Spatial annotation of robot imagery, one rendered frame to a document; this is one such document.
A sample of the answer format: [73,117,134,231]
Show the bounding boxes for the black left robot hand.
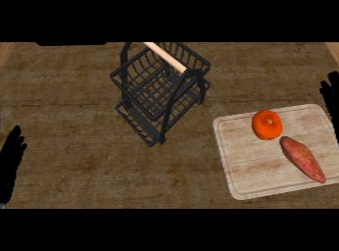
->
[0,125,29,205]

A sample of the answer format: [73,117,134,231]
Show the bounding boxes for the reddish sweet potato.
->
[277,135,326,184]

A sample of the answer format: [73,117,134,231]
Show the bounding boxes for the pale wooden cutting board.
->
[211,103,339,201]

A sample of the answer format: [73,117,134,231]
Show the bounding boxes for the orange round fruit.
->
[249,109,283,141]

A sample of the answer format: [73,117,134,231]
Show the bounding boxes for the black tiered wire basket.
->
[107,41,212,148]

